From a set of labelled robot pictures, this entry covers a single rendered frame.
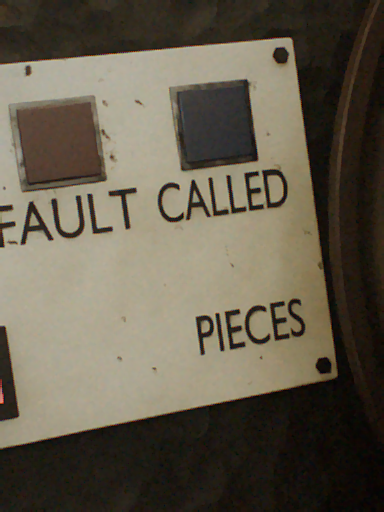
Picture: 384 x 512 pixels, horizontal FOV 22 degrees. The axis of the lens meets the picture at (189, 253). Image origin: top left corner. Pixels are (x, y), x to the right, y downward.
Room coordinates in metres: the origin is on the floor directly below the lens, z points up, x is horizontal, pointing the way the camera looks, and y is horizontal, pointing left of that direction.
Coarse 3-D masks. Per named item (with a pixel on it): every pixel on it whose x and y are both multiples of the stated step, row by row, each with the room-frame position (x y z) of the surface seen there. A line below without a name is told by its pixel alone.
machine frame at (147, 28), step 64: (0, 0) 0.50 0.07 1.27; (64, 0) 0.51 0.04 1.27; (128, 0) 0.52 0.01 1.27; (192, 0) 0.53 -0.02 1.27; (256, 0) 0.54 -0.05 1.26; (320, 0) 0.55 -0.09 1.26; (0, 64) 0.50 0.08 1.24; (320, 64) 0.55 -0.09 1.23; (320, 128) 0.55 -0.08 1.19; (320, 192) 0.55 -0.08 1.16; (320, 384) 0.55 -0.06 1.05; (64, 448) 0.50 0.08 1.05; (128, 448) 0.51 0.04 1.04; (192, 448) 0.52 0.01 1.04; (256, 448) 0.53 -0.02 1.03; (320, 448) 0.54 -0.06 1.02
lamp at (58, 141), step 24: (24, 120) 0.48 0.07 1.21; (48, 120) 0.48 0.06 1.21; (72, 120) 0.48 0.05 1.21; (24, 144) 0.48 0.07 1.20; (48, 144) 0.48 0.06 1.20; (72, 144) 0.48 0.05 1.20; (96, 144) 0.49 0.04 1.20; (48, 168) 0.48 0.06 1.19; (72, 168) 0.48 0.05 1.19; (96, 168) 0.49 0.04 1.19
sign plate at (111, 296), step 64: (64, 64) 0.49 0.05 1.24; (128, 64) 0.50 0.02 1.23; (192, 64) 0.51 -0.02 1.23; (256, 64) 0.52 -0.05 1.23; (0, 128) 0.48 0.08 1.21; (128, 128) 0.50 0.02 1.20; (256, 128) 0.52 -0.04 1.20; (0, 192) 0.48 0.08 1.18; (64, 192) 0.49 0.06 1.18; (128, 192) 0.50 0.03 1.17; (192, 192) 0.51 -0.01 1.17; (256, 192) 0.52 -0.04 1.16; (0, 256) 0.48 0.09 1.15; (64, 256) 0.49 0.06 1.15; (128, 256) 0.50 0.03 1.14; (192, 256) 0.51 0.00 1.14; (256, 256) 0.52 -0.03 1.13; (320, 256) 0.53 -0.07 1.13; (0, 320) 0.48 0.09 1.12; (64, 320) 0.48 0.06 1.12; (128, 320) 0.49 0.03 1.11; (192, 320) 0.50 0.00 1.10; (256, 320) 0.51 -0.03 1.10; (320, 320) 0.52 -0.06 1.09; (64, 384) 0.48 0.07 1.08; (128, 384) 0.49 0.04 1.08; (192, 384) 0.50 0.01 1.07; (256, 384) 0.51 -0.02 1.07; (0, 448) 0.47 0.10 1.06
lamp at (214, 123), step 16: (192, 96) 0.50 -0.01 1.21; (208, 96) 0.51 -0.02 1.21; (224, 96) 0.51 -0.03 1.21; (240, 96) 0.51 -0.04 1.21; (192, 112) 0.50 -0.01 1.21; (208, 112) 0.51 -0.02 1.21; (224, 112) 0.51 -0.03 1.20; (240, 112) 0.51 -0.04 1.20; (192, 128) 0.50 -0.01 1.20; (208, 128) 0.51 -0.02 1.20; (224, 128) 0.51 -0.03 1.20; (240, 128) 0.51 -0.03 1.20; (192, 144) 0.50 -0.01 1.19; (208, 144) 0.51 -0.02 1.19; (224, 144) 0.51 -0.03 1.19; (240, 144) 0.51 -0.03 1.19; (192, 160) 0.50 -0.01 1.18; (208, 160) 0.50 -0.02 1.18
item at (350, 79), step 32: (352, 64) 0.46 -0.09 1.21; (352, 96) 0.46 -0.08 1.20; (352, 128) 0.46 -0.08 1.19; (352, 160) 0.46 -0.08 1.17; (352, 192) 0.46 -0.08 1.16; (352, 224) 0.46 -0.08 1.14; (352, 256) 0.46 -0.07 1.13; (352, 288) 0.46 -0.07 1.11; (352, 320) 0.46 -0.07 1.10; (352, 352) 0.46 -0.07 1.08
